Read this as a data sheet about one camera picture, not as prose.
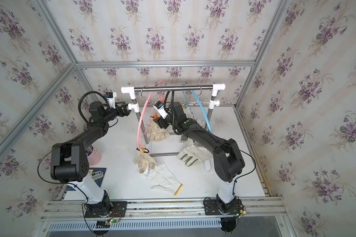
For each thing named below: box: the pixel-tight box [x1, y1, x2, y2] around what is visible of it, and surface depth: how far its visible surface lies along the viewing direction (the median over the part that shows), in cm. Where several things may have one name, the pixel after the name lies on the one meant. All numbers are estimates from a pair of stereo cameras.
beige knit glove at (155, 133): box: [145, 118, 171, 142], surface depth 91 cm
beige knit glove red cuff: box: [133, 147, 158, 174], surface depth 82 cm
